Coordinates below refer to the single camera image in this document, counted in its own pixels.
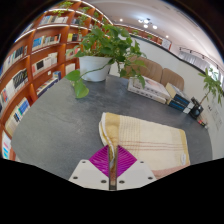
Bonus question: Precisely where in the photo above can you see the stack of dark books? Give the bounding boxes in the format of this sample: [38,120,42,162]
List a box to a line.
[164,82,195,113]

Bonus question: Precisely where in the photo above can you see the leafy plant in white pot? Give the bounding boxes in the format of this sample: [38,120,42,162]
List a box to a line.
[64,24,148,100]

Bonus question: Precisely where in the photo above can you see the long orange wall shelf unit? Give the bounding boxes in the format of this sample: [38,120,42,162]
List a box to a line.
[113,23,173,51]

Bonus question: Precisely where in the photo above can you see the white curtains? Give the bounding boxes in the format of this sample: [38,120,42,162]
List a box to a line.
[179,49,221,73]

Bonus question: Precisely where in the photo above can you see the small tree in black pot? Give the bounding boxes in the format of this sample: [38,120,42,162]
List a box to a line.
[189,66,224,120]

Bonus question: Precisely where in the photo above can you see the orange wooden bookshelf unit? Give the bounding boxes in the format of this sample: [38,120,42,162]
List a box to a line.
[0,0,114,161]

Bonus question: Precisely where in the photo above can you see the yellow striped towel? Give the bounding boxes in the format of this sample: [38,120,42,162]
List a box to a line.
[98,111,191,191]

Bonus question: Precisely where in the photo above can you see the recessed ceiling lights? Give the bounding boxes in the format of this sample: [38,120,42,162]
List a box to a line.
[118,17,170,40]

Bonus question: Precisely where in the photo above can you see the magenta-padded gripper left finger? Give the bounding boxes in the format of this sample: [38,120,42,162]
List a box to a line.
[68,144,112,191]

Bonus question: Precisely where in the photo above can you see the tan upholstered chair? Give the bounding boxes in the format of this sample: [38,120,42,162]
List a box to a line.
[124,56,164,84]
[160,67,185,92]

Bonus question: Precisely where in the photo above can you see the ceiling lamp with round bulbs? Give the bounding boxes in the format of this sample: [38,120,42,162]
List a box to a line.
[138,17,159,30]

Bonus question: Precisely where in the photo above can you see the black track light rail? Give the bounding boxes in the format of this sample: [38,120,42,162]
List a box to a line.
[179,46,218,63]

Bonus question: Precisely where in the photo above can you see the white framed sign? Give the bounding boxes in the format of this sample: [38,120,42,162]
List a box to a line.
[161,38,173,51]

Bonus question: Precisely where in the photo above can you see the stack of white books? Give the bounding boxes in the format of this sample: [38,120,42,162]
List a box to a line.
[127,76,172,105]

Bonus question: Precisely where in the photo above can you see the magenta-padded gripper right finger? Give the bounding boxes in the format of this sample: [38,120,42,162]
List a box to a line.
[114,144,158,191]

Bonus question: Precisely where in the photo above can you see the white wall socket panel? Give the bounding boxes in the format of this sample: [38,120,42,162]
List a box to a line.
[208,103,224,132]

